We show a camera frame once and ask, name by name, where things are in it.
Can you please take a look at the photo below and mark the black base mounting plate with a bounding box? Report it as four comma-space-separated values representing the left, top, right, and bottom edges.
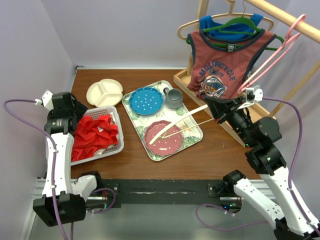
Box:
98, 179, 242, 212

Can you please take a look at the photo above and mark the cream divided plate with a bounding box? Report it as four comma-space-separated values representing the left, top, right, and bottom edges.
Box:
86, 78, 123, 108

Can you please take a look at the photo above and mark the blue dotted plate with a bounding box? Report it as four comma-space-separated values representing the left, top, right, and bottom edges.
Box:
128, 87, 164, 116

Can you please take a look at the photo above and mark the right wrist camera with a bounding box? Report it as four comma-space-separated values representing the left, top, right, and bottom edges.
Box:
245, 85, 263, 103

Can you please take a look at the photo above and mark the aluminium rail frame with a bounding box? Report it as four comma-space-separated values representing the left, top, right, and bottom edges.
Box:
18, 176, 278, 240

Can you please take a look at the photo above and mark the red tank top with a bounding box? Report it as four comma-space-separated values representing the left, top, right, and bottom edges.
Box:
71, 114, 119, 162

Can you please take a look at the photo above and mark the grey ceramic mug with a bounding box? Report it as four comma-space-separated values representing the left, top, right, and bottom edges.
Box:
163, 87, 183, 110

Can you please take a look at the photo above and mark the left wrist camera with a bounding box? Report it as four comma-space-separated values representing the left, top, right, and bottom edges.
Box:
41, 90, 54, 111

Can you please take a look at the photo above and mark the white plastic basket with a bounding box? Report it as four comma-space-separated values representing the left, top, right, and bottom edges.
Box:
71, 106, 124, 166

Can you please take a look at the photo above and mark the pink plastic hanger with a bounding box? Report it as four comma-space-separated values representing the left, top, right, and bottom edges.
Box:
237, 14, 306, 95

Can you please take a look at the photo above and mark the pink dotted plate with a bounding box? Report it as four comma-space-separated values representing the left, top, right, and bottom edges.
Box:
143, 120, 183, 157

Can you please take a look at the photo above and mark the beige plastic hanger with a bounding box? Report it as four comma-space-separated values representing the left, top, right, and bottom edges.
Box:
177, 0, 275, 41

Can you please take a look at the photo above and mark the cream wooden hanger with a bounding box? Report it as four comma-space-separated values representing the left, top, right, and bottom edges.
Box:
149, 104, 214, 145

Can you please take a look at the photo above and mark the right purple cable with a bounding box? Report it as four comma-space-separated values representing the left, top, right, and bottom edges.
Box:
195, 96, 320, 240

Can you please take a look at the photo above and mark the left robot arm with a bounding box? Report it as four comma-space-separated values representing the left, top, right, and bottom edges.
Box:
33, 90, 104, 227

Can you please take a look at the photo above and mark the wooden clothes rack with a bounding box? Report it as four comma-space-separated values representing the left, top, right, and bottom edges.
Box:
173, 0, 320, 146

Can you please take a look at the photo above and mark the maroon motorcycle tank top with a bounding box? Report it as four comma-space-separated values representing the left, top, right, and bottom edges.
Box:
187, 29, 277, 100

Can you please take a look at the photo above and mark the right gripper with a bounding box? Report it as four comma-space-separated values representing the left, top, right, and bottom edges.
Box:
204, 94, 256, 146

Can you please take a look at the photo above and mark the white tank top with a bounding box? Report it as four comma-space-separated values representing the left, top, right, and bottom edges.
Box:
94, 112, 119, 156

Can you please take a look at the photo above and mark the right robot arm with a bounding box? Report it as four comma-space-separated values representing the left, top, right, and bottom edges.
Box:
204, 97, 320, 240

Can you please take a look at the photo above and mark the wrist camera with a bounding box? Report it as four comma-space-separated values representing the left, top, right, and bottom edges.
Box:
245, 85, 263, 103
41, 90, 54, 111

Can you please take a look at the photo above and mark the green velvet hanger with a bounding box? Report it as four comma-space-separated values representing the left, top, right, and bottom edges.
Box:
186, 15, 285, 51

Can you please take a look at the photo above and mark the floral serving tray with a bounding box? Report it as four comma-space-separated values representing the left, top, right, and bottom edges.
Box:
122, 80, 203, 162

